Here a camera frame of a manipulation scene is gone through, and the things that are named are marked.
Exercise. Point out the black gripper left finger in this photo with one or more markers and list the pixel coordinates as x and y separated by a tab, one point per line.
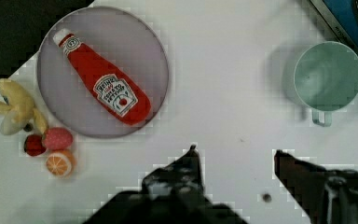
173	194

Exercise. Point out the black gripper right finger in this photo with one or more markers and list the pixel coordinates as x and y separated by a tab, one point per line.
328	196

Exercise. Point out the yellow plush banana toy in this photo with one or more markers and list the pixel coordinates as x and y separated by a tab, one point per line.
18	108

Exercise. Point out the red plush ketchup bottle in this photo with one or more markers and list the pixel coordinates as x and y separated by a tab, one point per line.
113	89

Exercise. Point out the mint green mug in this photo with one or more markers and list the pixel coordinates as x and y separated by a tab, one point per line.
322	78

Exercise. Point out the red toy strawberry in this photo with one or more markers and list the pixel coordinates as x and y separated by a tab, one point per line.
33	145

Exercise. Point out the orange slice toy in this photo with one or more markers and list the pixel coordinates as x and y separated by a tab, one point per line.
61	163

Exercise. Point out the pink toy strawberry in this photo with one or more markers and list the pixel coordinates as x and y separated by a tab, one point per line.
57	138

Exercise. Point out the grey round plate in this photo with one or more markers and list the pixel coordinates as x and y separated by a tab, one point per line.
123	40

